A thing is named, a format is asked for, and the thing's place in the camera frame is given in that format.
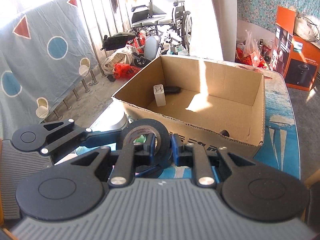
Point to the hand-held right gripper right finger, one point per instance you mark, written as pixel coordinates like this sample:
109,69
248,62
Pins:
176,150

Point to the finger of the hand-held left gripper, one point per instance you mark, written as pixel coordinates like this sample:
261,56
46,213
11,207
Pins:
105,142

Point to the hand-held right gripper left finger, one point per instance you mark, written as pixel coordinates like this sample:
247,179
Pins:
143,147

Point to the black tape roll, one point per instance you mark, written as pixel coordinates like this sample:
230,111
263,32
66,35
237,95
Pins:
163,135

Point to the white plastic bottle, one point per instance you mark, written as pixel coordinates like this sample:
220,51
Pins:
117,123

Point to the white charger plug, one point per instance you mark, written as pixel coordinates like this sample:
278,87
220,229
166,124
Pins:
159,97

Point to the black oval object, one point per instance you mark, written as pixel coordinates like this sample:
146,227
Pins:
172,89

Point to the brown cardboard box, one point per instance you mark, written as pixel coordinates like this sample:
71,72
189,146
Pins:
225,105

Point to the green dropper bottle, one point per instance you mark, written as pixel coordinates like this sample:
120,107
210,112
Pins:
141,138

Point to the small black floor object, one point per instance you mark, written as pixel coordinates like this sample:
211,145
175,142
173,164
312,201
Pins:
111,78

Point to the blue patterned blanket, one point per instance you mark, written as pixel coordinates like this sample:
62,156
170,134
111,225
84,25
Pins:
37,67

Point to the red plastic bag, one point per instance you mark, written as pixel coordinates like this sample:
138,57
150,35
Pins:
125,70
141,40

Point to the white woven bag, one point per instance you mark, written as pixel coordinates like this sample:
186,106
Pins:
120,57

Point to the pile of red packets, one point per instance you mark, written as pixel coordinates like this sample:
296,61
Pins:
252,60

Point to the metal railing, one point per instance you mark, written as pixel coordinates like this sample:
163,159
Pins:
100,17

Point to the clear plastic bag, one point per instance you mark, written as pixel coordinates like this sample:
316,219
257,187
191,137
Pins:
251,43

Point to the dark hanging tassel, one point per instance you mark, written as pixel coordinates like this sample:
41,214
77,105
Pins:
113,1

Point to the orange appliance box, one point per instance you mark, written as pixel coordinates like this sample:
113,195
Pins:
300,55

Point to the white cloth bundle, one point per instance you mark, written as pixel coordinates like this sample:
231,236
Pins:
305,25

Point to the wooden chair frame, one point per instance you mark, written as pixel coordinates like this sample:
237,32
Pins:
311,178

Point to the floral wall cloth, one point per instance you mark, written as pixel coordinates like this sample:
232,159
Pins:
262,0

